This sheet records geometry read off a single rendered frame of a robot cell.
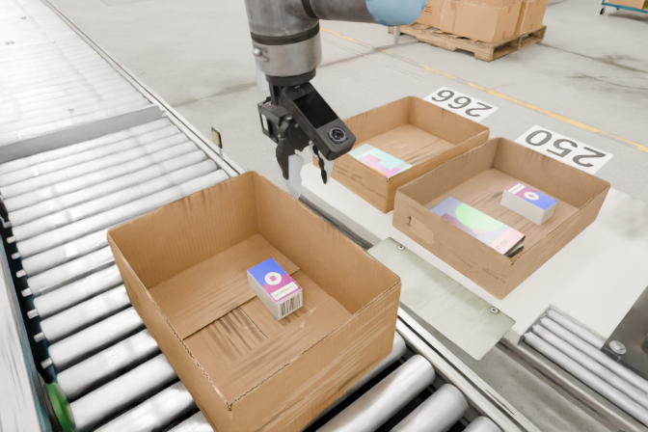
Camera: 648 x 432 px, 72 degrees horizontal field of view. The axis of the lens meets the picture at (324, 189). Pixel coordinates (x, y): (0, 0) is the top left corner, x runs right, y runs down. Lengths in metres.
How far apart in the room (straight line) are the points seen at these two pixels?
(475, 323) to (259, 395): 0.43
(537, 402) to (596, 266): 0.78
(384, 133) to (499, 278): 0.64
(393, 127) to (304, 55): 0.84
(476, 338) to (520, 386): 0.92
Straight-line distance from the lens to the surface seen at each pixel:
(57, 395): 0.73
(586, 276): 1.03
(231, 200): 0.90
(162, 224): 0.85
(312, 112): 0.61
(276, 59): 0.58
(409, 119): 1.43
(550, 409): 1.75
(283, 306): 0.80
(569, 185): 1.19
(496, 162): 1.26
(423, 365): 0.79
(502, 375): 1.76
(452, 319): 0.85
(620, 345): 0.91
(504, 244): 0.98
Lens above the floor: 1.40
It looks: 35 degrees down
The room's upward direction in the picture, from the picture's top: straight up
